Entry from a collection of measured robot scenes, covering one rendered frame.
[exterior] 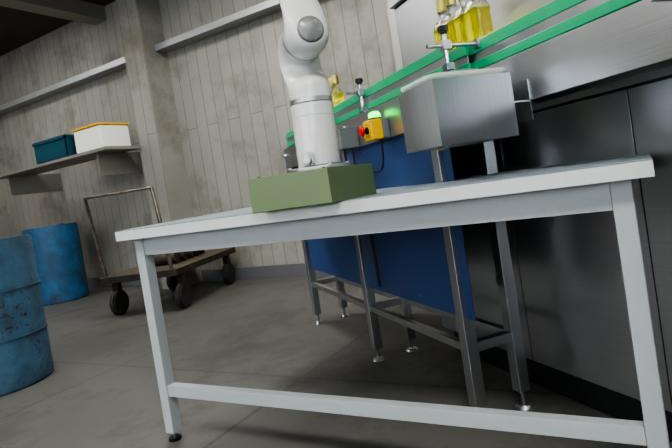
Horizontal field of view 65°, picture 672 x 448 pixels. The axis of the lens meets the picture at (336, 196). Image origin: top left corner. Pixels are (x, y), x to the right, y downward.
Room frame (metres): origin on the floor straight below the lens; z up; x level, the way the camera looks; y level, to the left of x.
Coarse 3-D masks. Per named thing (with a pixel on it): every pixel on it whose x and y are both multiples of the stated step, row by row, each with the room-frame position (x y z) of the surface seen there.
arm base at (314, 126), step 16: (304, 112) 1.42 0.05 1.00; (320, 112) 1.42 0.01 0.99; (304, 128) 1.42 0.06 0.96; (320, 128) 1.42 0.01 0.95; (304, 144) 1.42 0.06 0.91; (320, 144) 1.42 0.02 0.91; (336, 144) 1.45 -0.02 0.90; (304, 160) 1.41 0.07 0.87; (320, 160) 1.42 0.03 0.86; (336, 160) 1.44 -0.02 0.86
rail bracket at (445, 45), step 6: (438, 30) 1.46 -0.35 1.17; (444, 30) 1.44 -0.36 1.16; (444, 36) 1.45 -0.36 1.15; (444, 42) 1.44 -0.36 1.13; (450, 42) 1.45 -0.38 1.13; (462, 42) 1.47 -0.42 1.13; (468, 42) 1.48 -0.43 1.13; (474, 42) 1.48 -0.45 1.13; (426, 48) 1.44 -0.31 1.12; (432, 48) 1.44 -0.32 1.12; (444, 48) 1.44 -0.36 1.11; (450, 48) 1.45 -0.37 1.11; (474, 48) 1.50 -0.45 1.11; (444, 54) 1.45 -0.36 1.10; (450, 60) 1.45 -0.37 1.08; (444, 66) 1.45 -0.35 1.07; (450, 66) 1.44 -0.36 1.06
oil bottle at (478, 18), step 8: (472, 0) 1.53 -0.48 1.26; (480, 0) 1.52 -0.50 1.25; (472, 8) 1.52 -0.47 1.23; (480, 8) 1.52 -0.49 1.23; (488, 8) 1.53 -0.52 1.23; (472, 16) 1.53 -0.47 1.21; (480, 16) 1.51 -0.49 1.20; (488, 16) 1.52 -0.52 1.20; (472, 24) 1.53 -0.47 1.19; (480, 24) 1.51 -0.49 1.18; (488, 24) 1.52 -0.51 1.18; (472, 32) 1.54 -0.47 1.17; (480, 32) 1.51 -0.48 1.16; (488, 32) 1.52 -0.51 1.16
